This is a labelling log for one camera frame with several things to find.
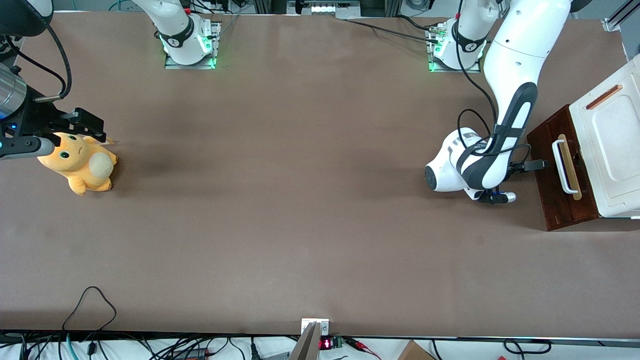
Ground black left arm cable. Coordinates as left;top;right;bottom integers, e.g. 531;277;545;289
456;0;533;173

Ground aluminium frame profile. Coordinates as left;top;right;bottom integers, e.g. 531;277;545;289
602;0;640;33

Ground long black table cable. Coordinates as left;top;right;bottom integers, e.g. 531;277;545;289
345;17;441;43

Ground dark wooden drawer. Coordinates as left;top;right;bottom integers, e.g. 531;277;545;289
526;105;600;232

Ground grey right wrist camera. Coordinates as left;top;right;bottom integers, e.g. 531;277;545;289
0;136;56;161

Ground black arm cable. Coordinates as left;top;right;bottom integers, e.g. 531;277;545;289
456;0;533;173
34;22;73;103
2;37;68;96

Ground grey camera mount beam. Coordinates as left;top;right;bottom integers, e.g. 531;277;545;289
289;318;331;360

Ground orange plush toy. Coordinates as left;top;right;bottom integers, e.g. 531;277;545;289
36;132;119;197

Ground black coiled cable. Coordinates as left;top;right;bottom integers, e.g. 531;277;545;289
502;338;553;356

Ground red clip leads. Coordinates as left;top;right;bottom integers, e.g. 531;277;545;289
345;337;382;360

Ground black looped table cable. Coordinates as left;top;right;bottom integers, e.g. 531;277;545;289
62;286;117;333

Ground brown cardboard box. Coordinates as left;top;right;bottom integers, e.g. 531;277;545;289
397;340;436;360

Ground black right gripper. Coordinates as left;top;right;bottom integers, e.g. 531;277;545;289
0;85;107;143

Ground black power adapter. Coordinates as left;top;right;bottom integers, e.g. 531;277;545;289
172;347;211;360

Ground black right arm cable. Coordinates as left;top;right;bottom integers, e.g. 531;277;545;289
34;22;73;103
2;37;68;96

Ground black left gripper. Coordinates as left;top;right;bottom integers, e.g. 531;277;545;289
507;159;549;177

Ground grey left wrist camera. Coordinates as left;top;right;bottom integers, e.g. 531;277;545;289
470;190;517;205

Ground device with white lights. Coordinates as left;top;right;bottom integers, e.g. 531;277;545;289
287;0;362;16

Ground white and brown drawer cabinet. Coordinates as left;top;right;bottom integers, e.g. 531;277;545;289
526;54;640;232

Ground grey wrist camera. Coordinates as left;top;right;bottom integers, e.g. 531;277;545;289
0;136;56;161
470;190;517;205

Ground white drawer handle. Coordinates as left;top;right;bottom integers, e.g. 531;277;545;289
551;140;581;194

